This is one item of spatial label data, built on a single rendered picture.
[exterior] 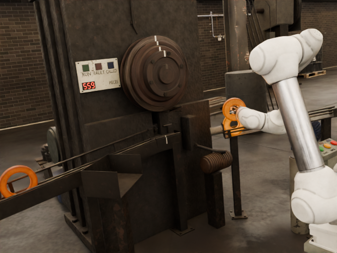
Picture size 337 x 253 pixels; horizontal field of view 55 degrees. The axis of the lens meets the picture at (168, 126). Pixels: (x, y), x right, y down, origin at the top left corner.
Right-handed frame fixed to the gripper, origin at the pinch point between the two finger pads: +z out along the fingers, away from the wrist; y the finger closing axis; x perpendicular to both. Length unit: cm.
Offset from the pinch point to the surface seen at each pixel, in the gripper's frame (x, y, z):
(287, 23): 52, 338, 714
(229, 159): -36.6, -4.8, -0.5
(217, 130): -17.5, -10.7, 8.1
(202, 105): -1.9, -17.6, 24.0
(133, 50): 43, -62, -12
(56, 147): -36, -144, 74
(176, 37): 48, -32, 24
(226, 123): -12.9, -3.6, 8.3
